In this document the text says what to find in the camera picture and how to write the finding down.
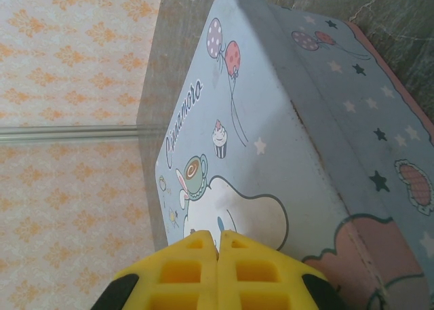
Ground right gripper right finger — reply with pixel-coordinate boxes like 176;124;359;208
216;231;345;310

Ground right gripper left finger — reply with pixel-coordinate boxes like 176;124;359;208
96;230;218;310

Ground blue cartoon tin box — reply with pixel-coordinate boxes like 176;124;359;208
154;0;434;310

